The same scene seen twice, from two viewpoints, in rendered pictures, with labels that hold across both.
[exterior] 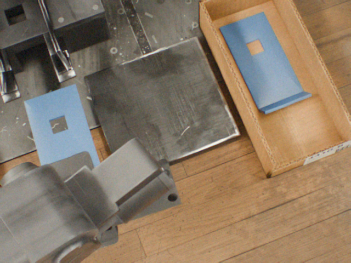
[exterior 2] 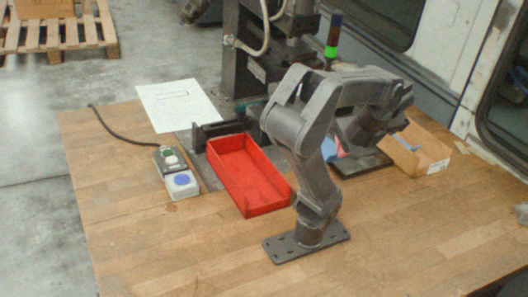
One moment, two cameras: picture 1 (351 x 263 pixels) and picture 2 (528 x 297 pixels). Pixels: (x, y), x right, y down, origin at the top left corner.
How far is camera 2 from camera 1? 0.79 m
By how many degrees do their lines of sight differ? 36
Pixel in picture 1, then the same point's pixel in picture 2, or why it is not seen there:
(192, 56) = not seen: hidden behind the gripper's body
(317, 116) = (425, 157)
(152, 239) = (366, 200)
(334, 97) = (435, 141)
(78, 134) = (328, 143)
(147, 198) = (407, 101)
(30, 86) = not seen: hidden behind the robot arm
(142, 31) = (331, 132)
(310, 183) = (433, 181)
